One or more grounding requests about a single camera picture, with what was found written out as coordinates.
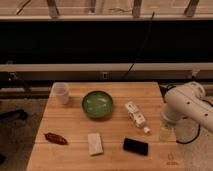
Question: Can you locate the red chili pepper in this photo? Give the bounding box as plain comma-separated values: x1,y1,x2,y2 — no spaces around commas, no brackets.
45,133,68,145

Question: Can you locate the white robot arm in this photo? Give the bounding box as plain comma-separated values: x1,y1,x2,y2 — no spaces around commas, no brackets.
161,81,213,144

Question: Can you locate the white plastic bottle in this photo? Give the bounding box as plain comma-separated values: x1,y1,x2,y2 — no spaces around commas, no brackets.
125,101,150,134

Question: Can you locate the green bowl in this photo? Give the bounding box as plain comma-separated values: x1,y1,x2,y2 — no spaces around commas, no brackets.
82,91,113,119

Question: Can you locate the black eraser block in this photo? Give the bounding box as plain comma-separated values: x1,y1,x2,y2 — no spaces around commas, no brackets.
123,138,149,156

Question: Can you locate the white sponge block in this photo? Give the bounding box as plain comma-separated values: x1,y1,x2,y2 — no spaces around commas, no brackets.
88,133,103,156

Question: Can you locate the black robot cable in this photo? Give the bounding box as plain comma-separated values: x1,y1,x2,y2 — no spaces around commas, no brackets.
159,83,213,145

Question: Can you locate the translucent plastic cup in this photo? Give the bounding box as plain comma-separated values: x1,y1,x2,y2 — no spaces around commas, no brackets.
52,83,69,105

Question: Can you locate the black office chair base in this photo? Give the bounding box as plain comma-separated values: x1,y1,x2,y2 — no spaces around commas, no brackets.
0,109,28,120

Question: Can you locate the black hanging cable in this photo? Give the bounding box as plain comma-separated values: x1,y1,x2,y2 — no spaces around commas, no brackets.
120,11,156,81

